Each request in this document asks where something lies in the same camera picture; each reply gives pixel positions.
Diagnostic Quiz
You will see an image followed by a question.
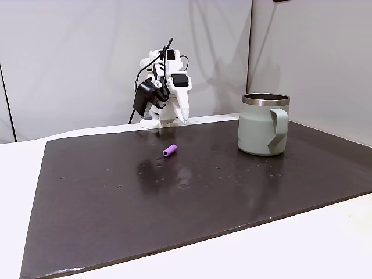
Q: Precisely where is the purple pen grip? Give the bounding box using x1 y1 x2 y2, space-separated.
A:
162 144 178 158

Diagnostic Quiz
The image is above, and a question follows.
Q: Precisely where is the sage green steel mug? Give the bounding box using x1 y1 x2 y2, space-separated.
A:
237 92 291 157

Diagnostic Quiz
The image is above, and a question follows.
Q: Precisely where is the dark brown table mat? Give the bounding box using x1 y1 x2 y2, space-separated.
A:
19 120 372 279

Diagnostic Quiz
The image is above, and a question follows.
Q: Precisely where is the black camera box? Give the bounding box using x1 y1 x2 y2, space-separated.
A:
133 80 160 115

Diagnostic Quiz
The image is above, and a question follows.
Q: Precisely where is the thin black wall cable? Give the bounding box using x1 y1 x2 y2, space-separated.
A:
0 62 17 143

